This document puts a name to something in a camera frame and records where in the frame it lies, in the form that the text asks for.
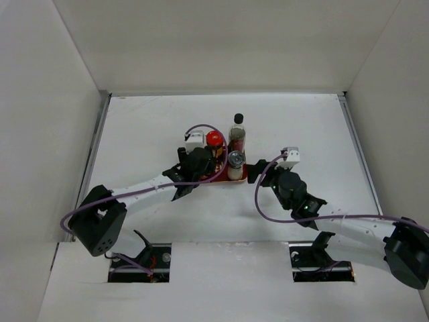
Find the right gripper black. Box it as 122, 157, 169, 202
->
246, 159, 293, 210

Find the silver lid white shaker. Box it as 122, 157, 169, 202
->
227, 150, 245, 180

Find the red lid chili sauce jar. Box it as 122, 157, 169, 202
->
206, 130, 224, 160

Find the tall dark sauce bottle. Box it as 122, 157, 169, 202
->
229, 113, 246, 153

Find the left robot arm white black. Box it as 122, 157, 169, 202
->
68, 148, 215, 268

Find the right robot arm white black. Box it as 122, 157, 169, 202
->
247, 160, 428, 290

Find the red rectangular tray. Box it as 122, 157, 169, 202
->
201, 157, 247, 183

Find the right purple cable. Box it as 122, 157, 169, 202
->
254, 152, 429, 232

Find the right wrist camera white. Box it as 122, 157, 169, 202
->
279, 147, 300, 170

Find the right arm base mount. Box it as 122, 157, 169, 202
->
288, 232, 355, 282

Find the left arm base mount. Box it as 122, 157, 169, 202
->
105, 229, 172, 284

